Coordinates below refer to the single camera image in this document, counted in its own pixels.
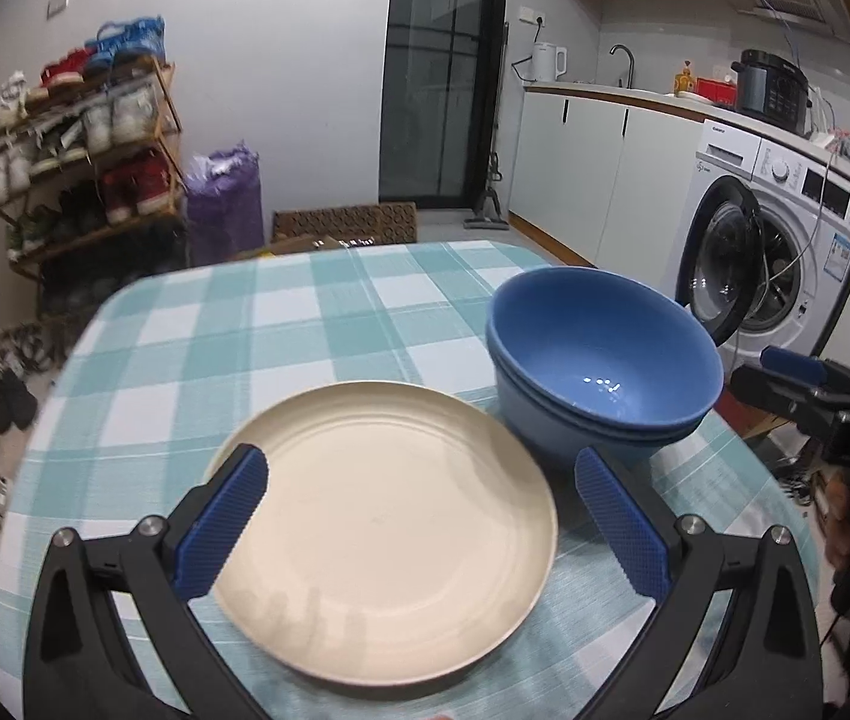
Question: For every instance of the white washing machine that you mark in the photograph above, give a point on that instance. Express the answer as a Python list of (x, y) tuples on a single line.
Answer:
[(808, 240)]

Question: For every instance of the white electric kettle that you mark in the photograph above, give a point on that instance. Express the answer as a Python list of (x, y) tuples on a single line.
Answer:
[(547, 64)]

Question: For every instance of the pile of dark shoes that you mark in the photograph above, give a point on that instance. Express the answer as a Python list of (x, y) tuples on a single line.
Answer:
[(5, 397)]

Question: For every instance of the light blue bowl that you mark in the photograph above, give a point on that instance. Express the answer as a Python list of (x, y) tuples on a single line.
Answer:
[(575, 444)]

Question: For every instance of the black pressure cooker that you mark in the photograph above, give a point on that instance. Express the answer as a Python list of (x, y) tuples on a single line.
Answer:
[(770, 90)]

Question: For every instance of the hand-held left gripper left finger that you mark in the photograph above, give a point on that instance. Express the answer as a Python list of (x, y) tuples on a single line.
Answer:
[(222, 525)]

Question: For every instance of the cream round plate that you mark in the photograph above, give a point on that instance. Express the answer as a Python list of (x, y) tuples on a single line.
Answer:
[(395, 525)]

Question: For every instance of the person's right hand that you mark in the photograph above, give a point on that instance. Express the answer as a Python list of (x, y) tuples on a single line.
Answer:
[(841, 521)]

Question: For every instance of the open brown cardboard box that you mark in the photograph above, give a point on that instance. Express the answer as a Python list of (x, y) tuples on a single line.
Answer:
[(320, 245)]

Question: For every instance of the white kitchen base cabinet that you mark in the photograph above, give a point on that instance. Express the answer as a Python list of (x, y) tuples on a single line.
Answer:
[(590, 180)]

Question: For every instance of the white wall socket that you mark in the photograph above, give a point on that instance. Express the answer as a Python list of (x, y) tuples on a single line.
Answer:
[(534, 16)]

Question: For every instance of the chrome kitchen faucet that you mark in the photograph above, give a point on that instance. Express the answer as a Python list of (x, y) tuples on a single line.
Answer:
[(627, 60)]

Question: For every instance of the grey floor mop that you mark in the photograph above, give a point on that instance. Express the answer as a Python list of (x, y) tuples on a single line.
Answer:
[(489, 210)]

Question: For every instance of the silver range hood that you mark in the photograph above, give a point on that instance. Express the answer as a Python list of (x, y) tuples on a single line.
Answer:
[(785, 4)]

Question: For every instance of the red box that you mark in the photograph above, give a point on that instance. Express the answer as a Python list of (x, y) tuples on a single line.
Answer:
[(717, 90)]

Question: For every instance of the patterned cardboard box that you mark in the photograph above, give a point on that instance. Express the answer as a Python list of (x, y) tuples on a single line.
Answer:
[(350, 221)]

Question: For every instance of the wooden shoe rack with shoes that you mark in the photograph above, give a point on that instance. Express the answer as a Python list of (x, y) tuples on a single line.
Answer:
[(95, 127)]

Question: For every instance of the teal checked tablecloth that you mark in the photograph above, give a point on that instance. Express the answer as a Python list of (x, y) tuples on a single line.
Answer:
[(245, 330)]

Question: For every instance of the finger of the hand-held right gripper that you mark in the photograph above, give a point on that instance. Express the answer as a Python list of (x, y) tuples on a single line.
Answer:
[(778, 394), (793, 365)]

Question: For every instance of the yellow bottle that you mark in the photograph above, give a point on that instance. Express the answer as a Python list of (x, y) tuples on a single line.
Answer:
[(684, 80)]

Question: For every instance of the purple plastic bag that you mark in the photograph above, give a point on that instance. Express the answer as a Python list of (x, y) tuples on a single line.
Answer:
[(226, 210)]

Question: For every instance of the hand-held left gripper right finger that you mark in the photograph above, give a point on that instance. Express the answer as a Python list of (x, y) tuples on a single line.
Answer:
[(620, 525)]

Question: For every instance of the white wall switch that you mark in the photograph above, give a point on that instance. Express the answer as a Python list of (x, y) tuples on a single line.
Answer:
[(58, 1)]

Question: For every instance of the black framed glass door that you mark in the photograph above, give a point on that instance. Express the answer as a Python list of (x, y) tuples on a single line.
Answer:
[(440, 75)]

